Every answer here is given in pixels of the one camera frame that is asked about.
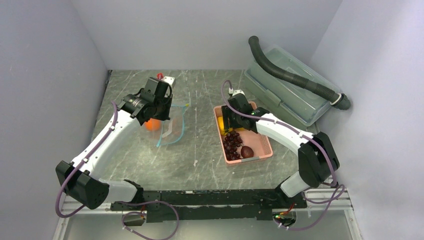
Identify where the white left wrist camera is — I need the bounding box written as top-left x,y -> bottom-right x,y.
156,73 -> 176,88

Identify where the pink perforated plastic basket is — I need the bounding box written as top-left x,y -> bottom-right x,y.
213,106 -> 273,165

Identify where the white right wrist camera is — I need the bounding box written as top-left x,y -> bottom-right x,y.
228,88 -> 245,97

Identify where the green lidded storage box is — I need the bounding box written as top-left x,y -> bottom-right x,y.
244,45 -> 341,132

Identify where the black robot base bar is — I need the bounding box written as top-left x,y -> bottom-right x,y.
110,188 -> 307,223

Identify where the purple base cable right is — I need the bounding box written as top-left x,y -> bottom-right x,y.
273,184 -> 346,232

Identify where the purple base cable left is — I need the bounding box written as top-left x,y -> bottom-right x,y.
121,198 -> 182,240

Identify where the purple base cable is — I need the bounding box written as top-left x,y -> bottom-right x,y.
273,184 -> 346,232
121,198 -> 182,240

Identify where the dark purple grape bunch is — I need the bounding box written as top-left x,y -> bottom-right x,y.
222,130 -> 243,161

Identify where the clear zip top bag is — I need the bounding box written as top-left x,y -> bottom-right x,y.
139,103 -> 190,147

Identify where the orange fruit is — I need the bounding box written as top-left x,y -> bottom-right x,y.
143,118 -> 162,132

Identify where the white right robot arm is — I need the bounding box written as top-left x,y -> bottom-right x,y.
222,90 -> 340,208

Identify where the dark red round fruit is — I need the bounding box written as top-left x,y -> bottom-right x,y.
240,145 -> 255,159

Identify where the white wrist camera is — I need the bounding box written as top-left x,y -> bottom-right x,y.
156,73 -> 176,88
228,88 -> 245,97

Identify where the dark corrugated hose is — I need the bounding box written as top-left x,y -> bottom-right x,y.
248,35 -> 352,112

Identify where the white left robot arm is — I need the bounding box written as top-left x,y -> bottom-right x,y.
55,76 -> 176,210

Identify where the yellow bell pepper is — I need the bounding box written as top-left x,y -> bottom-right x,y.
217,116 -> 225,136

